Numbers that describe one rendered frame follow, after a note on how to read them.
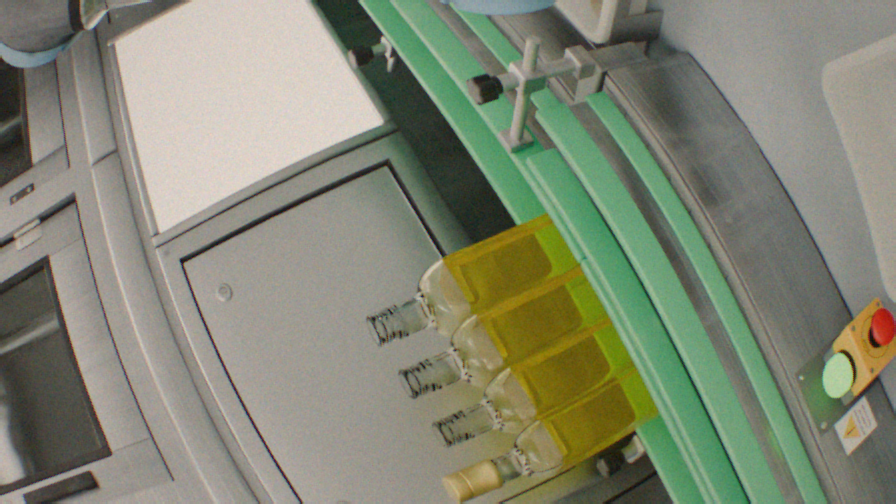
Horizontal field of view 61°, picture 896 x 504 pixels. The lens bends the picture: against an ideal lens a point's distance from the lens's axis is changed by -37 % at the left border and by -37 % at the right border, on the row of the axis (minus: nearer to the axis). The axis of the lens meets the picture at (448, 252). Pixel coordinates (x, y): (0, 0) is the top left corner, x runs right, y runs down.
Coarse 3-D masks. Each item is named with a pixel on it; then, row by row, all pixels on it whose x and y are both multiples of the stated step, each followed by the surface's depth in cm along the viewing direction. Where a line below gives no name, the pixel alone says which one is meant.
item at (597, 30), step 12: (564, 0) 106; (576, 0) 106; (588, 0) 106; (612, 0) 95; (564, 12) 106; (576, 12) 105; (588, 12) 105; (612, 12) 97; (576, 24) 105; (588, 24) 104; (600, 24) 100; (588, 36) 104; (600, 36) 101
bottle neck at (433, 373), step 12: (432, 360) 97; (444, 360) 97; (456, 360) 97; (408, 372) 96; (420, 372) 96; (432, 372) 96; (444, 372) 96; (456, 372) 97; (408, 384) 96; (420, 384) 96; (432, 384) 96; (444, 384) 97
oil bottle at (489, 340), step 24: (528, 288) 100; (552, 288) 99; (576, 288) 100; (480, 312) 98; (504, 312) 98; (528, 312) 98; (552, 312) 98; (576, 312) 98; (600, 312) 99; (456, 336) 97; (480, 336) 97; (504, 336) 97; (528, 336) 97; (552, 336) 97; (480, 360) 96; (504, 360) 96; (480, 384) 98
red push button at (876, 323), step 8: (880, 312) 75; (888, 312) 75; (872, 320) 75; (880, 320) 74; (888, 320) 74; (872, 328) 74; (880, 328) 74; (888, 328) 74; (880, 336) 73; (888, 336) 73; (880, 344) 74
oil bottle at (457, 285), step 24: (504, 240) 102; (528, 240) 102; (552, 240) 102; (432, 264) 100; (456, 264) 100; (480, 264) 100; (504, 264) 100; (528, 264) 101; (552, 264) 101; (576, 264) 102; (432, 288) 99; (456, 288) 99; (480, 288) 99; (504, 288) 99; (432, 312) 99; (456, 312) 98
